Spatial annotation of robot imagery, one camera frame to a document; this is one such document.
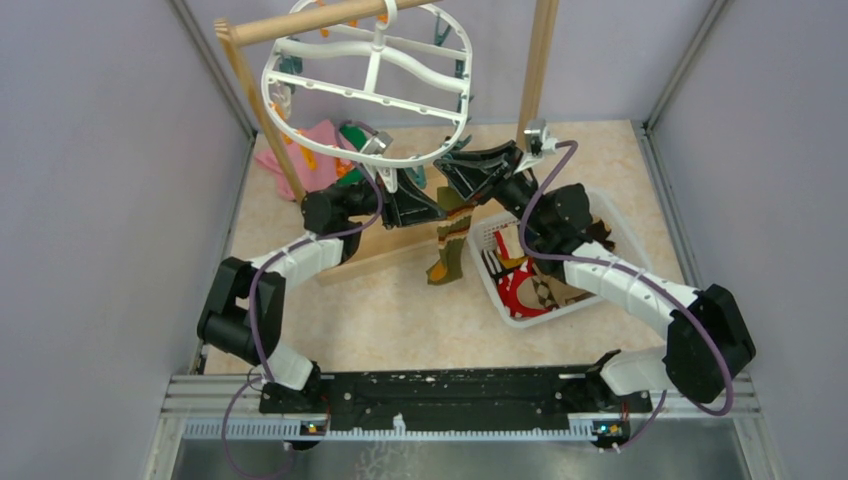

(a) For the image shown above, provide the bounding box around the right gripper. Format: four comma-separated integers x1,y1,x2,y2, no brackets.
433,142,551,238

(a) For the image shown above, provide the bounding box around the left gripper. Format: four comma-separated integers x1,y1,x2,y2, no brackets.
336,163,447,230

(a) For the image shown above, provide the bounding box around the olive striped sock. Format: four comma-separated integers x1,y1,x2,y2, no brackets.
436,186,475,221
426,207,473,286

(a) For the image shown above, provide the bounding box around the white oval clip hanger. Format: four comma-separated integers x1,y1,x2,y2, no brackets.
262,1,473,193

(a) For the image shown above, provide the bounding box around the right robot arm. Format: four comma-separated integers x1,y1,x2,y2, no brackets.
434,140,756,416

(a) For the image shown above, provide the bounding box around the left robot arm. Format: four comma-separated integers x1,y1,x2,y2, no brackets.
196,173,447,414

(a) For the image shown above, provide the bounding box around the wooden hanger rack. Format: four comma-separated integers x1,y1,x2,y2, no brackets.
213,0,561,287

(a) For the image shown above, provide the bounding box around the green cloth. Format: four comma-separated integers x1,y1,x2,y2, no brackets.
335,124,368,186

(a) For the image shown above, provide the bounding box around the pink cloth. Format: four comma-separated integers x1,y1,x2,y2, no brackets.
254,120,349,201

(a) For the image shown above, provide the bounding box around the argyle brown sock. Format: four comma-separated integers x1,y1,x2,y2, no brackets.
531,275,560,311

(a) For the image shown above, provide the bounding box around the white plastic laundry basket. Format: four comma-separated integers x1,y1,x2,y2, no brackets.
467,186,654,329

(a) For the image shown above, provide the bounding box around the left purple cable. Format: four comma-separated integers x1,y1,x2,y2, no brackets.
220,119,386,480

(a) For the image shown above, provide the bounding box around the purple cable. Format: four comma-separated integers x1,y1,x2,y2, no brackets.
220,119,386,480
518,139,735,452

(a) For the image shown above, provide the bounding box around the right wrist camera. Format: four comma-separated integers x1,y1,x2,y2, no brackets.
523,118,558,157

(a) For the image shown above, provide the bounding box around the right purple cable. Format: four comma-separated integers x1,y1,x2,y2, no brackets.
518,139,735,452

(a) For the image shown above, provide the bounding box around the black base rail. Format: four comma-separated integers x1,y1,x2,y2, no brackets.
260,364,654,448

